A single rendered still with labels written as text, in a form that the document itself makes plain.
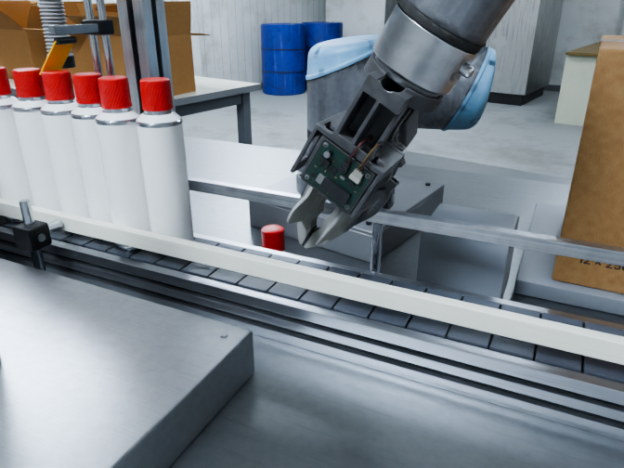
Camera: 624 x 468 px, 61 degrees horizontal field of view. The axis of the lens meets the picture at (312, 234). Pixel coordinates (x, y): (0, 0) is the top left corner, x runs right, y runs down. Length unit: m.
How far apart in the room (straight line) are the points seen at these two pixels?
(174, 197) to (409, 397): 0.34
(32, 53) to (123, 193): 2.43
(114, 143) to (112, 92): 0.06
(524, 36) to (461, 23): 6.37
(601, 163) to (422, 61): 0.30
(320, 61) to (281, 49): 6.30
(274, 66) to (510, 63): 2.84
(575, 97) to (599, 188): 5.33
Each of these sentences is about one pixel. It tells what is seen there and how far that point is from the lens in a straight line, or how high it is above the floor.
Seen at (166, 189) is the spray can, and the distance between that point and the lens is 0.64.
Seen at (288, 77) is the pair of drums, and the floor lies 0.23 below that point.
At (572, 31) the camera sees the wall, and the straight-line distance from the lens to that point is 8.14.
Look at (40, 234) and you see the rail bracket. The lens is 0.71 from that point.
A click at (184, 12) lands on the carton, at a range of 2.47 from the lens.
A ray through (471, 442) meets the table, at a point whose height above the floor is 0.83.
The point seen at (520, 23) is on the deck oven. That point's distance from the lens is 6.81.
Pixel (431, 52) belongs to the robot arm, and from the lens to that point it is 0.43.
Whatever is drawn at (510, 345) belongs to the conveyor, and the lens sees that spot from 0.52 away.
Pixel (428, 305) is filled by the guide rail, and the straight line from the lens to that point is 0.50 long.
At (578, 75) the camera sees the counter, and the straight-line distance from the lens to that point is 5.97.
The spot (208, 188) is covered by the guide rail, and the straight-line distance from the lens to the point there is 0.66.
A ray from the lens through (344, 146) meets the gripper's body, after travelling 0.45.
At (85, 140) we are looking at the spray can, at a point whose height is 1.01.
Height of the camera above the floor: 1.17
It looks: 24 degrees down
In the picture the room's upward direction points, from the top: straight up
